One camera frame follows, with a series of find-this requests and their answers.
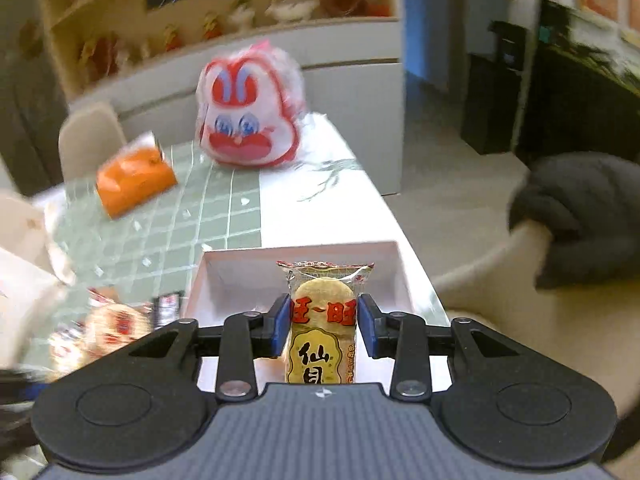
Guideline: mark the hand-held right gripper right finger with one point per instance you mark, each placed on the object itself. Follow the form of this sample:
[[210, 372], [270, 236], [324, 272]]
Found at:
[[367, 327]]

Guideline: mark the beige armchair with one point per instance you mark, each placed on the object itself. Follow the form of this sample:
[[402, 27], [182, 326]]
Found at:
[[500, 280]]

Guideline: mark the black snack bar packet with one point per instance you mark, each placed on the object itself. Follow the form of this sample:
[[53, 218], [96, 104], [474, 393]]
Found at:
[[167, 310]]

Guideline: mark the round rice cracker red packet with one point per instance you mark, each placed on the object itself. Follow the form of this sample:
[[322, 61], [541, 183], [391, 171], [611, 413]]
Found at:
[[110, 325]]

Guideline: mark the row of toy figurines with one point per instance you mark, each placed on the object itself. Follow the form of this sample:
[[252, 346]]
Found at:
[[290, 5]]

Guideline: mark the orange tissue box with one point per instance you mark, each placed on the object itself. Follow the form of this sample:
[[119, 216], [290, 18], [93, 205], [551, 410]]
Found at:
[[132, 182]]

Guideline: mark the green checked tablecloth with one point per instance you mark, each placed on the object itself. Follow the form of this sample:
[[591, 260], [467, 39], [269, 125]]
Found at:
[[200, 200]]

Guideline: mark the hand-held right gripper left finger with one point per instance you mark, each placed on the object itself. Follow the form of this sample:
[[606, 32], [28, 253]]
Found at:
[[281, 327]]

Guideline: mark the black appliance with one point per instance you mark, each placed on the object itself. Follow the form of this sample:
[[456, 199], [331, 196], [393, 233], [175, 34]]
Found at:
[[492, 100]]

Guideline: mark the red white rabbit bag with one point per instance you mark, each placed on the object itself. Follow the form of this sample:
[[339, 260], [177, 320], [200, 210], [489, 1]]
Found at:
[[250, 110]]

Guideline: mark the cartoon print canvas bag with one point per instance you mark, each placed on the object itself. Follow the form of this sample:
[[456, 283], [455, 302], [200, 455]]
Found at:
[[25, 280]]

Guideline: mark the beige dining chair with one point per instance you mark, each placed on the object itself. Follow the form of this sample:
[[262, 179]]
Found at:
[[90, 135]]

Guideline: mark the pink cardboard box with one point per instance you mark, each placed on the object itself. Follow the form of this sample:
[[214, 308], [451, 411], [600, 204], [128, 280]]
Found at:
[[240, 280]]

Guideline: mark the black cabinet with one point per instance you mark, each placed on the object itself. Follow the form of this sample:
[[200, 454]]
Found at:
[[575, 110]]

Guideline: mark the yellow rice cracker packet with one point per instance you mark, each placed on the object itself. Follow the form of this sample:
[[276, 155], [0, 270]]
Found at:
[[320, 300]]

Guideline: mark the white display shelf cabinet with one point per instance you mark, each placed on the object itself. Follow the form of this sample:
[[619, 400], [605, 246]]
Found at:
[[320, 75]]

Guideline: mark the white branch print tablecloth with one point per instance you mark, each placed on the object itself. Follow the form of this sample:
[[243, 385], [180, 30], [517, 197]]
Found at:
[[340, 185]]

